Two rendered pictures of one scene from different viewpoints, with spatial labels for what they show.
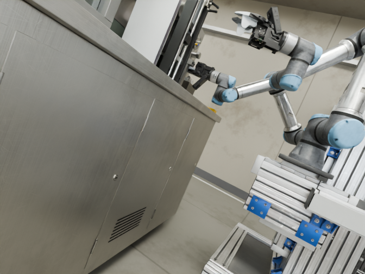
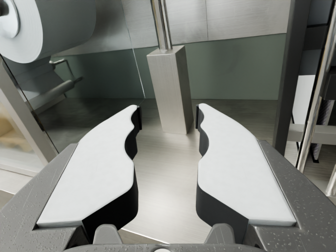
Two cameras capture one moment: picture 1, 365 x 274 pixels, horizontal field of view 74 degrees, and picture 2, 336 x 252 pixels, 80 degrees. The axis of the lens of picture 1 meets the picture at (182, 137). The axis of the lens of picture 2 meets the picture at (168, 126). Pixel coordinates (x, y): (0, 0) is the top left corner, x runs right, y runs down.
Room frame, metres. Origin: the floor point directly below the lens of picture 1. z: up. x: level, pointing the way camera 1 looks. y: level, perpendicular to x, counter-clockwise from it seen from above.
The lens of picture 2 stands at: (0.98, -0.12, 1.29)
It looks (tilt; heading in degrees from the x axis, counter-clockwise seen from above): 32 degrees down; 99
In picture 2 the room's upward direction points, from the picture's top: 11 degrees counter-clockwise
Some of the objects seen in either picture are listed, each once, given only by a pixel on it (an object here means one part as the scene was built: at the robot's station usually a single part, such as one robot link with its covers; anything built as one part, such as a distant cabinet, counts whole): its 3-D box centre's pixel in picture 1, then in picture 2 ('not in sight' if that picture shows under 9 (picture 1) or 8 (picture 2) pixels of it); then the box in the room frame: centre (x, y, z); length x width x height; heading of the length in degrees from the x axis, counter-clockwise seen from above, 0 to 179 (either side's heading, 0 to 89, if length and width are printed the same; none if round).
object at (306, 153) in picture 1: (308, 153); not in sight; (1.12, -0.57, 0.87); 0.15 x 0.15 x 0.10
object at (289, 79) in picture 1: (291, 76); not in sight; (1.00, -0.31, 1.12); 0.11 x 0.08 x 0.11; 2
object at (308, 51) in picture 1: (304, 52); not in sight; (0.98, -0.31, 1.21); 0.11 x 0.08 x 0.09; 92
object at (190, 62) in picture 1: (184, 73); not in sight; (1.53, 0.14, 1.05); 0.06 x 0.05 x 0.31; 71
